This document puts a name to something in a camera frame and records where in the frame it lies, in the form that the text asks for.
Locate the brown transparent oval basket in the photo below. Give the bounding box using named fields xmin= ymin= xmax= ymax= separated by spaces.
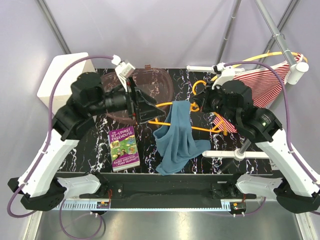
xmin=99 ymin=64 xmax=175 ymax=125

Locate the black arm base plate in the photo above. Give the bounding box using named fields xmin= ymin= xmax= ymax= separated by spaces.
xmin=79 ymin=172 xmax=261 ymax=210

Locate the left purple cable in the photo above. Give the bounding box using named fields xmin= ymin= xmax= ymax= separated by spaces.
xmin=5 ymin=54 xmax=116 ymax=238

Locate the red white striped top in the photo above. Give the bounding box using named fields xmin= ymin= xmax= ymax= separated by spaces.
xmin=213 ymin=51 xmax=308 ymax=133

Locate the blue tank top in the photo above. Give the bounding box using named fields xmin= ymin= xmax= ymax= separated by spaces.
xmin=153 ymin=100 xmax=211 ymax=176

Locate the white rectangular bin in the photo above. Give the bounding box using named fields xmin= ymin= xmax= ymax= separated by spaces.
xmin=37 ymin=52 xmax=96 ymax=114

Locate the black marble pattern mat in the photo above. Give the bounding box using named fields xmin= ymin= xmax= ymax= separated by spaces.
xmin=59 ymin=68 xmax=272 ymax=175

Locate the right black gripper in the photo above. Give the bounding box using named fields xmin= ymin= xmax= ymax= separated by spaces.
xmin=193 ymin=80 xmax=238 ymax=126

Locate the purple treehouse book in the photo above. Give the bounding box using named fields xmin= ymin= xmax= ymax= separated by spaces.
xmin=108 ymin=126 xmax=140 ymax=172

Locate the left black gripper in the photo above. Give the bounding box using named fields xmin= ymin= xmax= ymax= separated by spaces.
xmin=87 ymin=75 xmax=166 ymax=124

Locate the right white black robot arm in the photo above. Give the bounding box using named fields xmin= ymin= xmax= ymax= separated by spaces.
xmin=190 ymin=80 xmax=320 ymax=214

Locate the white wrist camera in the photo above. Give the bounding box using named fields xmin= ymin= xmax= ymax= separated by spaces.
xmin=111 ymin=54 xmax=136 ymax=92
xmin=211 ymin=62 xmax=236 ymax=90

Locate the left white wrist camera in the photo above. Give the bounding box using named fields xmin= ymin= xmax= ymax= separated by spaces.
xmin=111 ymin=54 xmax=136 ymax=92

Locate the white grey clothes rack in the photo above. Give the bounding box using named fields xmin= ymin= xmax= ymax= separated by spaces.
xmin=186 ymin=0 xmax=309 ymax=161

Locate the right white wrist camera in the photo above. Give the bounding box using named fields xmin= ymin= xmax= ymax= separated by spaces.
xmin=211 ymin=62 xmax=236 ymax=90

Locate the yellow plastic hanger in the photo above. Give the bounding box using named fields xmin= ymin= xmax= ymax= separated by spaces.
xmin=209 ymin=51 xmax=309 ymax=83

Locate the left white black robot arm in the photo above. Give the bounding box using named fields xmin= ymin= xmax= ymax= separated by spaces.
xmin=8 ymin=72 xmax=165 ymax=214

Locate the orange plastic hanger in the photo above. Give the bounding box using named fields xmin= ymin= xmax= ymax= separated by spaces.
xmin=147 ymin=80 xmax=230 ymax=136

